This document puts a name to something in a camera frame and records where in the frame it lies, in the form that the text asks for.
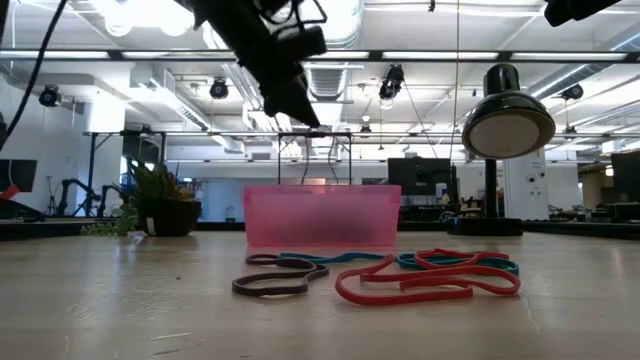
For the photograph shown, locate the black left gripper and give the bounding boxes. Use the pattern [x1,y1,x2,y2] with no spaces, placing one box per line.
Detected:
[192,0,321,126]

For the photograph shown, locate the dark rubber band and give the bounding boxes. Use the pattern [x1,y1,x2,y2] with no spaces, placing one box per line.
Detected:
[231,253,331,298]

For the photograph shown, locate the pink translucent plastic bin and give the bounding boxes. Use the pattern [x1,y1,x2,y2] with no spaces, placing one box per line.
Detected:
[242,183,403,248]

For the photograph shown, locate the teal rubber band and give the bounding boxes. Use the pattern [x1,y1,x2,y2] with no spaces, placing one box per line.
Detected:
[397,252,520,276]
[278,251,387,266]

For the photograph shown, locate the red rubber band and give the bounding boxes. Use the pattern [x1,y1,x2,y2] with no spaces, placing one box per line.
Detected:
[334,248,522,307]

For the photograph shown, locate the black monitor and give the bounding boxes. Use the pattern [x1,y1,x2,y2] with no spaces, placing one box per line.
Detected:
[387,157,454,197]
[610,151,640,202]
[0,159,39,194]

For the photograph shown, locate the small potted green plant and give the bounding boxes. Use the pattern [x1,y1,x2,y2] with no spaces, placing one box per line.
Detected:
[79,157,204,238]

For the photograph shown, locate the black desk lamp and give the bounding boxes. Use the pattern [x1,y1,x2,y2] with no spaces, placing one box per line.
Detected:
[446,63,557,237]

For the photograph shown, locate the white pillar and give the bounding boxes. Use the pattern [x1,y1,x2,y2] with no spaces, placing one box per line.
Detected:
[502,148,550,221]

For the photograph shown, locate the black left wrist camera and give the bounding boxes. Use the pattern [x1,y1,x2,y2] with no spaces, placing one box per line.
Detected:
[272,25,329,62]

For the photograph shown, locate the black metal stand frame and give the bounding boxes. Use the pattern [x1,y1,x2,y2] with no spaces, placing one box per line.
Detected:
[82,130,169,216]

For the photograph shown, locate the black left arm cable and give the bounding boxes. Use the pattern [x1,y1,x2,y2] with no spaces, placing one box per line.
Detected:
[0,0,70,151]

